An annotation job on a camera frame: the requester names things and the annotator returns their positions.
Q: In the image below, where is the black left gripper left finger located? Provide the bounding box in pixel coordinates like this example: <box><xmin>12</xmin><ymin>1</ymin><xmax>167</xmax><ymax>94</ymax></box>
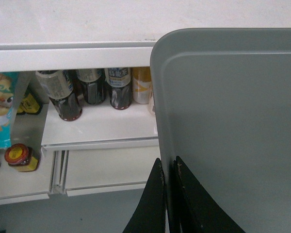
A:
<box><xmin>123</xmin><ymin>158</ymin><xmax>166</xmax><ymax>233</ymax></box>

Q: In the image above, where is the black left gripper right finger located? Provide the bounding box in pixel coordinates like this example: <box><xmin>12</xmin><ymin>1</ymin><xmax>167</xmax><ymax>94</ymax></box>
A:
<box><xmin>174</xmin><ymin>156</ymin><xmax>244</xmax><ymax>233</ymax></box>

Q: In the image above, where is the grey rectangular serving tray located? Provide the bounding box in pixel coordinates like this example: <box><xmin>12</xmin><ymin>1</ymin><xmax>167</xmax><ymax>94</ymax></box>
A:
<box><xmin>150</xmin><ymin>28</ymin><xmax>291</xmax><ymax>233</ymax></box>

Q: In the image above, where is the yellow juice bottle front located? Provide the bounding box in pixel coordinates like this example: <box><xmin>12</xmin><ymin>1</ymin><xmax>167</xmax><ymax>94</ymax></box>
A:
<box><xmin>132</xmin><ymin>67</ymin><xmax>152</xmax><ymax>104</ymax></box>

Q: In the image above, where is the dark oolong tea bottle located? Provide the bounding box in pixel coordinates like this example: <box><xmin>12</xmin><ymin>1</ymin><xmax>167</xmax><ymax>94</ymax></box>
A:
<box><xmin>105</xmin><ymin>67</ymin><xmax>132</xmax><ymax>110</ymax></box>

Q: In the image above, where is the red lid sauce jar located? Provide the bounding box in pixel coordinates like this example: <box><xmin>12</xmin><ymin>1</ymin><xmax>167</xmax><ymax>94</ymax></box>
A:
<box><xmin>4</xmin><ymin>143</ymin><xmax>40</xmax><ymax>172</ymax></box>

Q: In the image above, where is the dark tea bottle middle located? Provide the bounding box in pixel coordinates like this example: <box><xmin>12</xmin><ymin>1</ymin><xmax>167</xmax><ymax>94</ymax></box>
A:
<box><xmin>76</xmin><ymin>68</ymin><xmax>106</xmax><ymax>105</ymax></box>

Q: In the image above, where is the dark tea bottle front left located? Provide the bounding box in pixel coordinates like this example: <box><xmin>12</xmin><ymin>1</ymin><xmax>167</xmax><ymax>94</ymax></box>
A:
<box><xmin>35</xmin><ymin>70</ymin><xmax>82</xmax><ymax>121</ymax></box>

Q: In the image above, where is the teal cartoon snack bag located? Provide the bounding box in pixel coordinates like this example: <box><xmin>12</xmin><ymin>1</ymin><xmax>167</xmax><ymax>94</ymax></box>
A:
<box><xmin>0</xmin><ymin>72</ymin><xmax>19</xmax><ymax>149</ymax></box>

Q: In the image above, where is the white top store shelf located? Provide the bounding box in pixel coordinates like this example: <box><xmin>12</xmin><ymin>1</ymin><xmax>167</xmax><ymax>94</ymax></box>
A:
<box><xmin>0</xmin><ymin>0</ymin><xmax>291</xmax><ymax>71</ymax></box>

